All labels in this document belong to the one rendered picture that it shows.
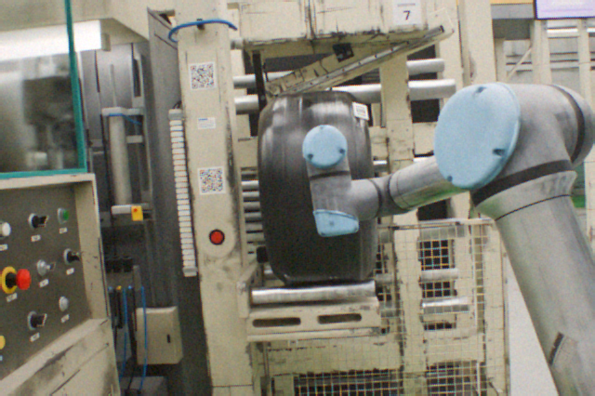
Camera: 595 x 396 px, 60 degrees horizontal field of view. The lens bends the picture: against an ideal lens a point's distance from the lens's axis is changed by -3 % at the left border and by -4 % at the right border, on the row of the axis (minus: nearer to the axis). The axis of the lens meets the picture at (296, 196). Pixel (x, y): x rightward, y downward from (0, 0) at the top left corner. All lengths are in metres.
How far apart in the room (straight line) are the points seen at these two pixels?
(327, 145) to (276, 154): 0.40
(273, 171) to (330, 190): 0.39
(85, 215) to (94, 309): 0.24
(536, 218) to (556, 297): 0.08
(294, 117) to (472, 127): 0.80
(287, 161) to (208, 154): 0.30
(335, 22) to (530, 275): 1.30
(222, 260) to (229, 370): 0.32
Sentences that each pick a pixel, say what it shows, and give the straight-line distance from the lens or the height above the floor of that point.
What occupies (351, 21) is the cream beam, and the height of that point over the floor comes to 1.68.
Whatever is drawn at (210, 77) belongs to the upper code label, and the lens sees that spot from 1.51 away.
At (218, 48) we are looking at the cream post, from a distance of 1.52.
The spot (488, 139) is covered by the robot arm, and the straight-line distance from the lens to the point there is 0.59.
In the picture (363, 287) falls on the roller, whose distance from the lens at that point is 1.43.
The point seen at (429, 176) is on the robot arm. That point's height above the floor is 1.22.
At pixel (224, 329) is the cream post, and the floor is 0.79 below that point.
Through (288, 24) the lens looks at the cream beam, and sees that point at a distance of 1.77.
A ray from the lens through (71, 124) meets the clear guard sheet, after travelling 1.38.
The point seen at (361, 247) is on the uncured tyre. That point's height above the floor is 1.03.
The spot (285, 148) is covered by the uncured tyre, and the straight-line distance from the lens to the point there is 1.30.
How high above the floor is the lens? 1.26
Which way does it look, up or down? 4 degrees down
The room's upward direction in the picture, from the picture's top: 5 degrees counter-clockwise
